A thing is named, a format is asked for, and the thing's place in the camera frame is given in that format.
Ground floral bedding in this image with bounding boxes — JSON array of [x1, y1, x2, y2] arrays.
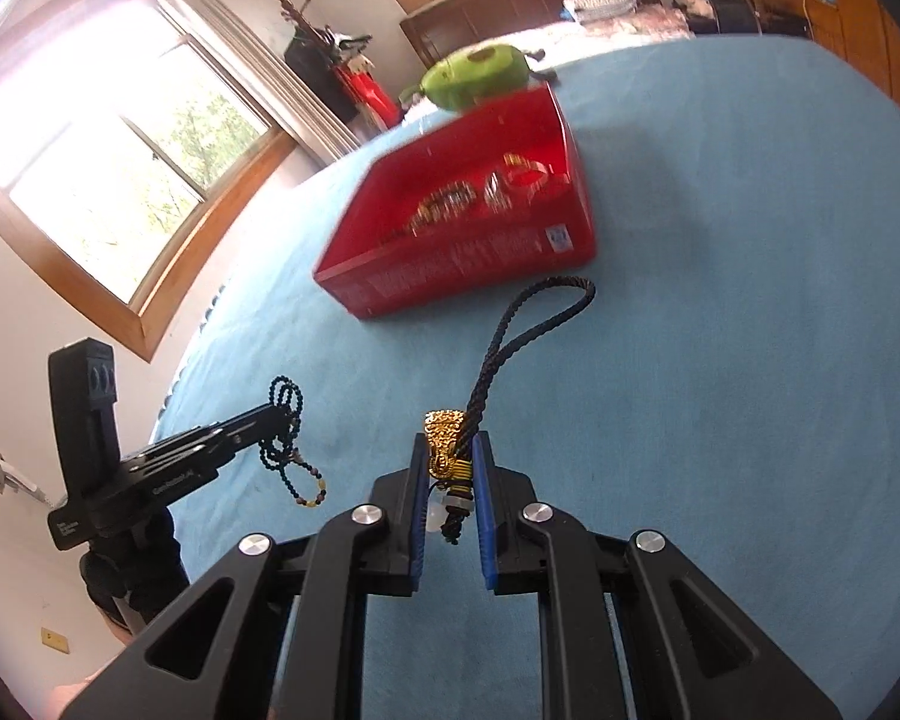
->
[[495, 4, 698, 46]]

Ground brown wooden bead bracelet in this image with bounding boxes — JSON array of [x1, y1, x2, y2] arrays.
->
[[409, 184, 477, 233]]

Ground black bead necklace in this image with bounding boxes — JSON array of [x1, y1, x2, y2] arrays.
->
[[259, 376, 327, 509]]

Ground dark wooden headboard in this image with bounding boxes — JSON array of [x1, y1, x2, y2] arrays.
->
[[399, 0, 657, 68]]

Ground blue blanket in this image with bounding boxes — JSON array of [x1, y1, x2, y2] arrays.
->
[[150, 34, 900, 720]]

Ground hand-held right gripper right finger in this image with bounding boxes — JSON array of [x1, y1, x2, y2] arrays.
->
[[471, 431, 845, 720]]

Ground silver metal watch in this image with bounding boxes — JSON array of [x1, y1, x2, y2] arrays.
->
[[482, 169, 517, 212]]

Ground person's left hand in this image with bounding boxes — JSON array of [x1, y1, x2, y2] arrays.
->
[[81, 510, 190, 635]]

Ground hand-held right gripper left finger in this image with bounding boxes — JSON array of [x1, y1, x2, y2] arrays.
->
[[58, 433, 430, 720]]

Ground silver bangle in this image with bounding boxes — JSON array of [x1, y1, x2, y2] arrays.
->
[[502, 152, 550, 190]]

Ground folded towels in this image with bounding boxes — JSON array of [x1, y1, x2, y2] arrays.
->
[[561, 0, 637, 22]]

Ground green avocado plush toy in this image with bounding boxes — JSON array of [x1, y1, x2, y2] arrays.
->
[[399, 43, 548, 112]]

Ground white curtain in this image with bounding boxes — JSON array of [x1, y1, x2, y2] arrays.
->
[[146, 0, 361, 166]]

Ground black cord gold pendant lanyard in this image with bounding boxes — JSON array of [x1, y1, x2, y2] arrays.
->
[[420, 276, 597, 547]]

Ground white wall hook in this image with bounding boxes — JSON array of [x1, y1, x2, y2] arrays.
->
[[0, 451, 65, 505]]

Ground red plastic box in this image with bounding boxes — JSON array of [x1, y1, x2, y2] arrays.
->
[[313, 82, 597, 320]]

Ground wooden wardrobe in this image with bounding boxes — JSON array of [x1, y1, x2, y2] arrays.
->
[[817, 0, 900, 128]]

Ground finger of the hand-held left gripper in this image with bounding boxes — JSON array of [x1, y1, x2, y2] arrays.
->
[[195, 401, 293, 466]]

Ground large wooden frame window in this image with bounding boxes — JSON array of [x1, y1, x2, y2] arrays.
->
[[0, 0, 293, 361]]

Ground wooden desk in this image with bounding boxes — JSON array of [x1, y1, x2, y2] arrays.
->
[[742, 0, 882, 83]]

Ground black hanging bag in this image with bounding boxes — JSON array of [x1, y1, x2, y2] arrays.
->
[[274, 0, 376, 128]]

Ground red bag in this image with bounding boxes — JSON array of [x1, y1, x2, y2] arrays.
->
[[337, 60, 402, 128]]

